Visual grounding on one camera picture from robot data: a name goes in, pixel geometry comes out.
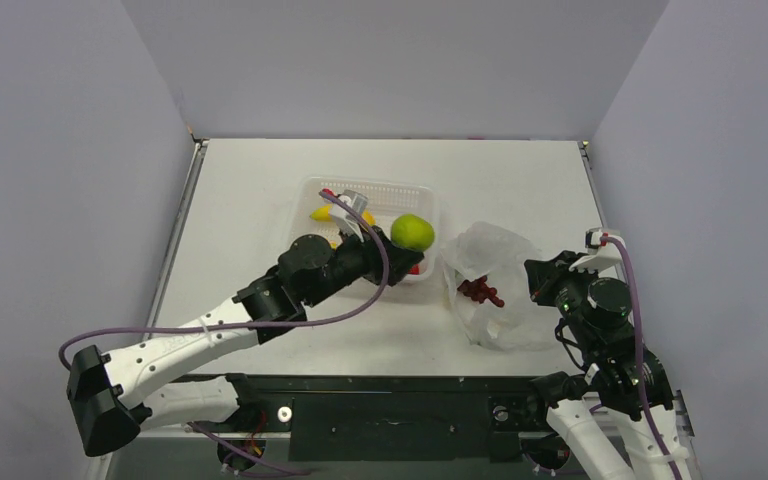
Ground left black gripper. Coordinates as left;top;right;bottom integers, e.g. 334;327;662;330
304;220;422;309

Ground green fake fruit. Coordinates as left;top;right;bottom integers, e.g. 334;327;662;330
390;214;436;252

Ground clear plastic bag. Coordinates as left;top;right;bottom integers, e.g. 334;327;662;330
440;222;557;352

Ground yellow fake banana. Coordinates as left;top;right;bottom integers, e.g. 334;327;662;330
310;204;357;225

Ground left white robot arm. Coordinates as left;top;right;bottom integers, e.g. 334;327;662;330
66;227;425;457

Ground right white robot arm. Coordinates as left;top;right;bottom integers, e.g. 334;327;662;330
523;251;691;479

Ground dark red fake grapes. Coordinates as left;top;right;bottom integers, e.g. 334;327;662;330
457;275;505;308

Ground white perforated plastic tray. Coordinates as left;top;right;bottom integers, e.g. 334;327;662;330
284;176;442;285

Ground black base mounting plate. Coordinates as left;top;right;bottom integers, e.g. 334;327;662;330
193;372;617;464

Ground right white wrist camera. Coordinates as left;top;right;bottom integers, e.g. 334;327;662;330
569;228;625;273

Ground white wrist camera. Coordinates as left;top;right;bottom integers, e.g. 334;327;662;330
322;189;370;243
569;228;625;273

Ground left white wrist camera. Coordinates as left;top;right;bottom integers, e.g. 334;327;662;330
322;189;370;243

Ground aluminium frame rail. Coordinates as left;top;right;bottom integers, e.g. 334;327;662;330
82;427;229;479

